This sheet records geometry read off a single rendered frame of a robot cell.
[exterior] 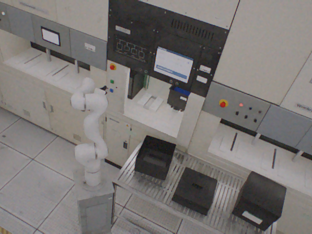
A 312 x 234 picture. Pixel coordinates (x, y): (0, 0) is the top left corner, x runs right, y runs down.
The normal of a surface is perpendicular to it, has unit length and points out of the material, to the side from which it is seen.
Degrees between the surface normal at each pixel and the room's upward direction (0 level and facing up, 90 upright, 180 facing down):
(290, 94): 90
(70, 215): 0
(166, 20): 90
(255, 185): 0
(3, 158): 0
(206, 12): 92
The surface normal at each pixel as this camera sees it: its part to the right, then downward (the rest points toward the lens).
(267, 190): 0.15, -0.73
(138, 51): -0.41, 0.57
